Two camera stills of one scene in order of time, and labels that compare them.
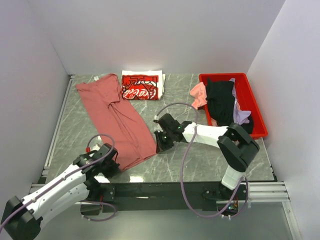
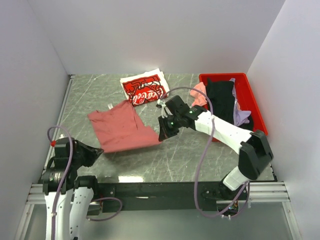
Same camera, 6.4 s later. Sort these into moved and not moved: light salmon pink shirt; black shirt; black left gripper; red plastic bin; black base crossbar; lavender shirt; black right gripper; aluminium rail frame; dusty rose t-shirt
Moved: dusty rose t-shirt; black right gripper; black left gripper
Not moved: black shirt; black base crossbar; light salmon pink shirt; lavender shirt; aluminium rail frame; red plastic bin
